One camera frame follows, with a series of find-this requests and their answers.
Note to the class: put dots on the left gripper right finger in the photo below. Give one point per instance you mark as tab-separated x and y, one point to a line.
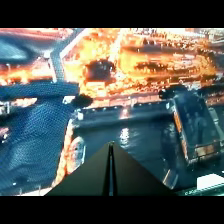
136	180

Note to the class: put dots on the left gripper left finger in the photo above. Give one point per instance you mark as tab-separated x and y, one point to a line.
90	178

